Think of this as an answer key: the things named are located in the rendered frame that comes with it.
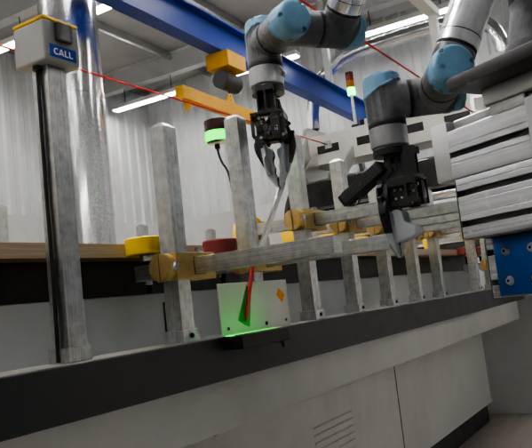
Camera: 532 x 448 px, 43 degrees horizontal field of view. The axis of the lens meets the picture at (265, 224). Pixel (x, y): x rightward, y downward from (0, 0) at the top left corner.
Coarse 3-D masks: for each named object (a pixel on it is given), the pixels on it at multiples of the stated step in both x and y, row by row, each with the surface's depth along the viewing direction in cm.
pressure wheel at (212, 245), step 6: (210, 240) 151; (216, 240) 150; (222, 240) 150; (228, 240) 151; (234, 240) 152; (204, 246) 152; (210, 246) 151; (216, 246) 150; (222, 246) 150; (228, 246) 151; (234, 246) 152; (216, 252) 150; (222, 276) 153; (222, 282) 153
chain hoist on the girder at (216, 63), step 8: (208, 56) 658; (216, 56) 654; (224, 56) 649; (232, 56) 655; (240, 56) 669; (208, 64) 658; (216, 64) 653; (224, 64) 649; (232, 64) 652; (240, 64) 666; (216, 72) 655; (224, 72) 651; (232, 72) 670; (240, 72) 672; (216, 80) 655; (224, 80) 650; (232, 80) 656; (240, 80) 670; (224, 88) 656; (232, 88) 662; (240, 88) 671
